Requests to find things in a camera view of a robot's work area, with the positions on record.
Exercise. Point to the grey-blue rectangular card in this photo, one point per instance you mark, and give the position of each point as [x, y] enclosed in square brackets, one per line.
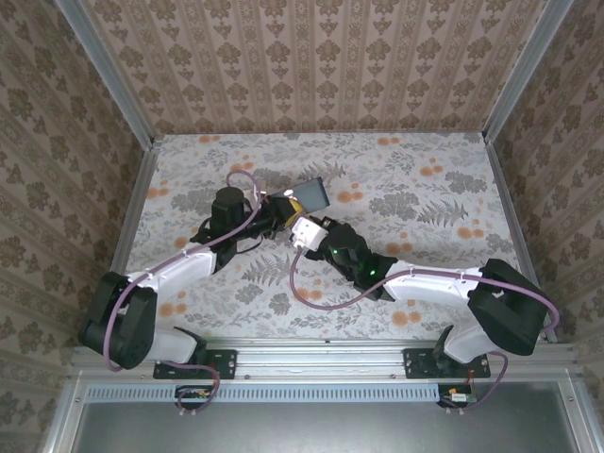
[312, 194]

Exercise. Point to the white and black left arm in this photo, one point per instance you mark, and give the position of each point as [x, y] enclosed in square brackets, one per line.
[179, 270]

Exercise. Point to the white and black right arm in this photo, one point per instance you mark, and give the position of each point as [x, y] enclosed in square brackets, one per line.
[424, 287]

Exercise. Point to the floral patterned table cover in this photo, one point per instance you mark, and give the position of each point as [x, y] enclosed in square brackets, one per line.
[424, 212]

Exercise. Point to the grey sheet metal panel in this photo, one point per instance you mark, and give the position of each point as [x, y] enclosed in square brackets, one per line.
[321, 429]

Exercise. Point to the small electronics board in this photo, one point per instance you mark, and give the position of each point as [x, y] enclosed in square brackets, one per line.
[458, 396]
[193, 392]

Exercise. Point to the aluminium table side rail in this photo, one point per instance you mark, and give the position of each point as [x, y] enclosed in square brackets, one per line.
[514, 207]
[139, 207]

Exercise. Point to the long aluminium mounting rail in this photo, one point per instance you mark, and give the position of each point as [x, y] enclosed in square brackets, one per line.
[321, 361]

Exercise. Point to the aluminium frame post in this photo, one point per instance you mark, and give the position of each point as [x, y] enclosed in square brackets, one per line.
[108, 75]
[528, 71]

